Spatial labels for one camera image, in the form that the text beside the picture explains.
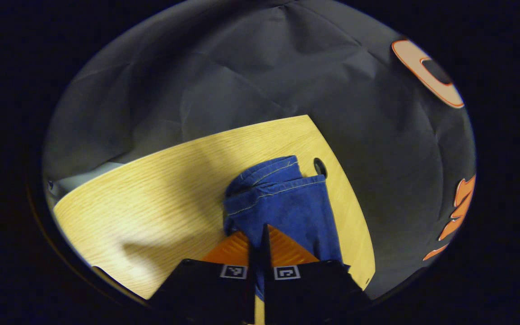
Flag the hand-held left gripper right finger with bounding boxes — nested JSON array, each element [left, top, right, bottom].
[[259, 223, 372, 325]]

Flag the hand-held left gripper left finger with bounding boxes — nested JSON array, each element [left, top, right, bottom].
[[151, 225, 261, 325]]

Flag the blue denim jeans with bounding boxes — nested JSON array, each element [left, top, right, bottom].
[[223, 155, 352, 301]]

